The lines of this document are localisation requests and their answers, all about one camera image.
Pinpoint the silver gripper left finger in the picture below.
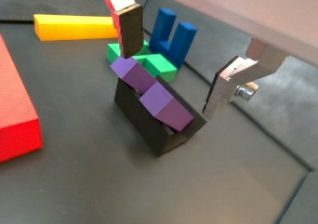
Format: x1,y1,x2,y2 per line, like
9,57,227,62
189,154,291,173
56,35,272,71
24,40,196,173
104,0,143,59

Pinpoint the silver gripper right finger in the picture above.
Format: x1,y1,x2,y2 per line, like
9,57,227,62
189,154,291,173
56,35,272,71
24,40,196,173
203,38,288,119

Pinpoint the purple U-shaped block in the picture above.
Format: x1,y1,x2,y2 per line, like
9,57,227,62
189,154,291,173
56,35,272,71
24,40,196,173
110,57,193,131

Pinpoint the black angled fixture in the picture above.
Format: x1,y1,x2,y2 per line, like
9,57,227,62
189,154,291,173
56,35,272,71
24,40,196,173
114,78,207,156

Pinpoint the red board with cutouts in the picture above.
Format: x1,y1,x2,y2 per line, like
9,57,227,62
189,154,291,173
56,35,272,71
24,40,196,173
0,35,42,163

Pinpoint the blue U-shaped block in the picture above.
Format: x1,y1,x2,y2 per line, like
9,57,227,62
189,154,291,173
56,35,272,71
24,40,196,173
149,8,197,69

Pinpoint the green cross-shaped block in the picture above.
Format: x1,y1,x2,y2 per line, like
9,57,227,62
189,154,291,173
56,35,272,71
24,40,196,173
105,41,177,83

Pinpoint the yellow long block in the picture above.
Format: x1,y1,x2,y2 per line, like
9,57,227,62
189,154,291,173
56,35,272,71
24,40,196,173
33,14,117,41

